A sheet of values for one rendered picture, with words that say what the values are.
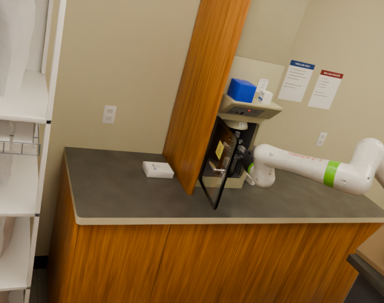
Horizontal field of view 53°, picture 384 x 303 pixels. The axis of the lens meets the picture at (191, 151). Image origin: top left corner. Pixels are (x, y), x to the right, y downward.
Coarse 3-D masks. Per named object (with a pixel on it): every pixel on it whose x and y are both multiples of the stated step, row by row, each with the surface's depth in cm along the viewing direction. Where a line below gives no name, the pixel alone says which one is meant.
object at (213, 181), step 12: (216, 132) 202; (228, 132) 187; (216, 144) 200; (228, 144) 185; (216, 156) 198; (228, 156) 184; (204, 168) 212; (216, 168) 196; (228, 168) 182; (204, 180) 209; (216, 180) 194; (204, 192) 207; (216, 192) 191; (216, 204) 190
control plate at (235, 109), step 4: (232, 108) 197; (236, 108) 197; (240, 108) 198; (244, 108) 198; (248, 108) 198; (228, 112) 202; (232, 112) 202; (240, 112) 203; (244, 112) 203; (248, 112) 203; (252, 112) 204; (256, 112) 204; (260, 112) 205; (252, 116) 209; (256, 116) 209
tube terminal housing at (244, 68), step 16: (240, 64) 196; (256, 64) 199; (272, 64) 202; (256, 80) 203; (272, 80) 207; (256, 96) 208; (272, 96) 212; (256, 128) 221; (256, 144) 223; (240, 176) 234
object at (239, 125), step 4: (224, 120) 217; (228, 120) 216; (232, 120) 215; (228, 124) 215; (232, 124) 215; (236, 124) 215; (240, 124) 216; (244, 124) 217; (236, 128) 215; (240, 128) 216; (244, 128) 217
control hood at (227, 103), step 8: (224, 96) 198; (224, 104) 197; (232, 104) 192; (240, 104) 193; (248, 104) 194; (256, 104) 197; (264, 104) 202; (272, 104) 207; (224, 112) 202; (264, 112) 205; (272, 112) 206
